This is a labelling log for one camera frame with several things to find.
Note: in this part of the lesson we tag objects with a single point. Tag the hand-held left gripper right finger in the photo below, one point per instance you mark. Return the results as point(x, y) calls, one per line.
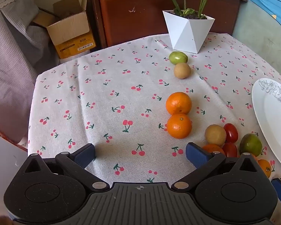
point(196, 155)

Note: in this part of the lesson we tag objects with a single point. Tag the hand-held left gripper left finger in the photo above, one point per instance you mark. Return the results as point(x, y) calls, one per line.
point(86, 155)

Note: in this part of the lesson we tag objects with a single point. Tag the orange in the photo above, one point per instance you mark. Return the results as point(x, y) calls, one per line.
point(213, 148)
point(265, 167)
point(179, 126)
point(178, 103)

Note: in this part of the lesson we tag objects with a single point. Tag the red cherry tomato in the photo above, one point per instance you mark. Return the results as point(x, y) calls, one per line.
point(231, 132)
point(230, 150)

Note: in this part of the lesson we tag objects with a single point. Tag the green apple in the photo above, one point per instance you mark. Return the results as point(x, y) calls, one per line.
point(250, 144)

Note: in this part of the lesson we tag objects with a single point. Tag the white plate with flower drawing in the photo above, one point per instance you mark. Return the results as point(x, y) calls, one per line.
point(275, 121)

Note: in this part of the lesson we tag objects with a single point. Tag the brown kiwi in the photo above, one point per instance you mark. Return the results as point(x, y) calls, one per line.
point(215, 134)
point(182, 71)

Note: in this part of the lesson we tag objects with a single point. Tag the cherry print tablecloth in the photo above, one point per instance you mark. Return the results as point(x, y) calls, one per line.
point(107, 98)

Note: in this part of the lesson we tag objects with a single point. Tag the small green plum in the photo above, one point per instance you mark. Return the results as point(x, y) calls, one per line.
point(178, 57)

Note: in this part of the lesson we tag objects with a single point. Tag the grey cloth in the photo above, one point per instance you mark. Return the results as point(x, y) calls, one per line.
point(9, 75)

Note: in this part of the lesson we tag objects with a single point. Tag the white faceted planter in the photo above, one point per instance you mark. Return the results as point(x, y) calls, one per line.
point(189, 34)

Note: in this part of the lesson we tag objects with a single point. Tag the open cardboard box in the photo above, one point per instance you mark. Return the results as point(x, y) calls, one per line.
point(68, 32)

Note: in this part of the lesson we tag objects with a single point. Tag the green potted plant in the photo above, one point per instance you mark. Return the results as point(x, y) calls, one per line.
point(189, 11)

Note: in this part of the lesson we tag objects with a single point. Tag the brown wooden cabinet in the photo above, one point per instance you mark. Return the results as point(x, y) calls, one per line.
point(135, 9)

